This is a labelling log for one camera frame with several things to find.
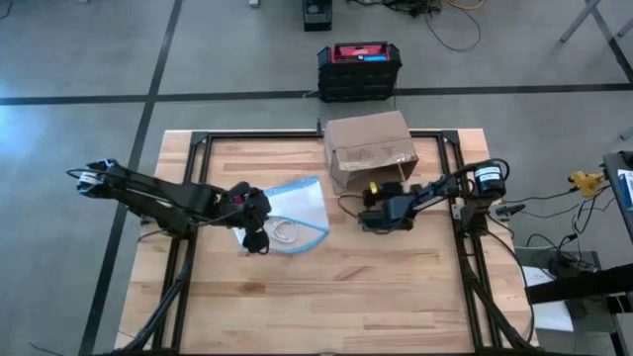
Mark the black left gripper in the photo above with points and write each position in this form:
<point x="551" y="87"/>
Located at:
<point x="225" y="207"/>

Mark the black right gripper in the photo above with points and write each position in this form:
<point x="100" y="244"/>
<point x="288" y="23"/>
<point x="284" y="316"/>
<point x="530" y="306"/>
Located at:
<point x="395" y="207"/>

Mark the white mesh bag blue trim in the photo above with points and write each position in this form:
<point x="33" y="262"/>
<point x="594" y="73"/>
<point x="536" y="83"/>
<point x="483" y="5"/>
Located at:
<point x="301" y="207"/>

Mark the brown cardboard box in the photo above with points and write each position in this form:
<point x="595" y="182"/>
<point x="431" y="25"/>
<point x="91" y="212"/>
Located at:
<point x="368" y="143"/>

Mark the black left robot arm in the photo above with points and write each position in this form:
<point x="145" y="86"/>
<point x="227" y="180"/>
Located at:
<point x="163" y="195"/>

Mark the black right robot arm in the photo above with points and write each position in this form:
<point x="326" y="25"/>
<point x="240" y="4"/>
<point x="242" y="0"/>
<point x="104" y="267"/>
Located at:
<point x="489" y="180"/>

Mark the black grey clamp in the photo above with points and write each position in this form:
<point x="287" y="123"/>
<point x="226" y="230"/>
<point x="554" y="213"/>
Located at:
<point x="509" y="209"/>

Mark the black red power station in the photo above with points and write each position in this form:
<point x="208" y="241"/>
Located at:
<point x="358" y="74"/>

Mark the black power adapter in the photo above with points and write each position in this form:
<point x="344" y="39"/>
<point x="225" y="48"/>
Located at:
<point x="566" y="266"/>

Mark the white paper sheet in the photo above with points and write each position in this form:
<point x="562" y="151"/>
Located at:
<point x="549" y="311"/>

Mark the yellow power plug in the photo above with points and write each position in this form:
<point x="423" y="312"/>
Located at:
<point x="586" y="183"/>

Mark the black flat bar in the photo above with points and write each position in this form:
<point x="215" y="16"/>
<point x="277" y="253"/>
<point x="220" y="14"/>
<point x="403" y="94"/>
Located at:
<point x="578" y="287"/>

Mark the small black floor box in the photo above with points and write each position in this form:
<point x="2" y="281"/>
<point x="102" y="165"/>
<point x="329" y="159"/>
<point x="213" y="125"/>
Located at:
<point x="317" y="17"/>

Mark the dark side table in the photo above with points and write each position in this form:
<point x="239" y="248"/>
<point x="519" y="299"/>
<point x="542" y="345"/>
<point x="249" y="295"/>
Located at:
<point x="613" y="188"/>

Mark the blue box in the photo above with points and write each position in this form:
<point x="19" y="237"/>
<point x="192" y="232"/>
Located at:
<point x="627" y="190"/>

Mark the grey table leg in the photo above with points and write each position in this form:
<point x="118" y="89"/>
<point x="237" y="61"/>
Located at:
<point x="626" y="27"/>
<point x="581" y="21"/>

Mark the black aluminium table frame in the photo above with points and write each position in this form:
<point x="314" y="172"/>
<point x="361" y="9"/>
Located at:
<point x="257" y="134"/>

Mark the short black post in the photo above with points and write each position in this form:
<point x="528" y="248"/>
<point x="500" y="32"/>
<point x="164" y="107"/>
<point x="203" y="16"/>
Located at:
<point x="319" y="127"/>

